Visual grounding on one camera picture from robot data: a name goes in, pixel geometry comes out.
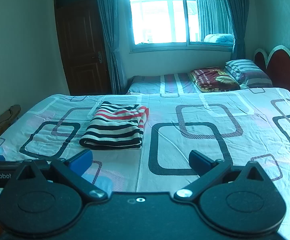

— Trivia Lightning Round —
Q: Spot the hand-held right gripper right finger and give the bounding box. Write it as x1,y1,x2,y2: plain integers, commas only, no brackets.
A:
174,150,269,202

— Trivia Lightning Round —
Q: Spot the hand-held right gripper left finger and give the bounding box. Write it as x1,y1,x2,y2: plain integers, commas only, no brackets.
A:
15,149,108,202

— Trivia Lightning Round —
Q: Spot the striped knit sweater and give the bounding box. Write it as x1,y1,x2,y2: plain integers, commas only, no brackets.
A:
79,101,150,150

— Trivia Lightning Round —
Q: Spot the bed with square-patterned sheet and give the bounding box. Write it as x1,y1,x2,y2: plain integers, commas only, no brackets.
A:
0,87,290,240

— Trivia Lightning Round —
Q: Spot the wooden side cabinet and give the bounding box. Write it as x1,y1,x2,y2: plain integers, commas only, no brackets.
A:
0,104,22,150

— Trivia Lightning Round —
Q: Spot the dark red printed pillow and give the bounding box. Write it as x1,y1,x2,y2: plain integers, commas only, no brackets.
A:
188,66,241,93

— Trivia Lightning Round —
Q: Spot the bed with striped sheet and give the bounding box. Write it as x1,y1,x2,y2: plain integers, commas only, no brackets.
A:
126,73,198,95

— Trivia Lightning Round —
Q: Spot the striped pillow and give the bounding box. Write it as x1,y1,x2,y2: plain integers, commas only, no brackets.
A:
224,59,273,88

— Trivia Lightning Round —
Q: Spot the dark wooden door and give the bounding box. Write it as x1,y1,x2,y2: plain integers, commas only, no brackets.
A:
54,0,112,96

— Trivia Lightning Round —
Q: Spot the red scalloped headboard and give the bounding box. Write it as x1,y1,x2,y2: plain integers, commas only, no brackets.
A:
254,45,290,105

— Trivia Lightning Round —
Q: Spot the blue bundle on windowsill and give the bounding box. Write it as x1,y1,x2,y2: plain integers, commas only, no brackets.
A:
204,33,235,44

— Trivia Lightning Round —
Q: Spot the long blue curtain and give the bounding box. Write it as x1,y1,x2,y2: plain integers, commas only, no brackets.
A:
94,0,128,95

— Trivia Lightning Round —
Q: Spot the tied blue curtain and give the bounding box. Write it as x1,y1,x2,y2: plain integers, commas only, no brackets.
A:
197,0,250,60

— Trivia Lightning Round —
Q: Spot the window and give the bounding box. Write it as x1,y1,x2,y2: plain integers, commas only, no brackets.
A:
121,0,235,53

